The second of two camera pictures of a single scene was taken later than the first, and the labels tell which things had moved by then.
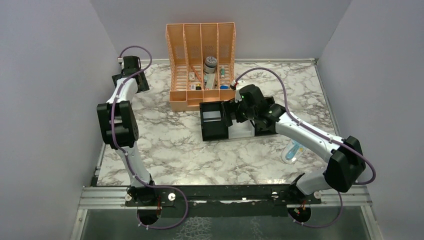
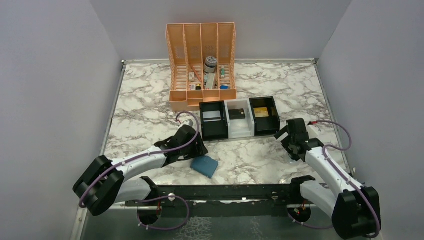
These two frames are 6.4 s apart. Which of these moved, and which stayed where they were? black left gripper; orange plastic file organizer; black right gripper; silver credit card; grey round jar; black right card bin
Moved: black right gripper; black left gripper
Stayed: black right card bin; orange plastic file organizer; grey round jar; silver credit card
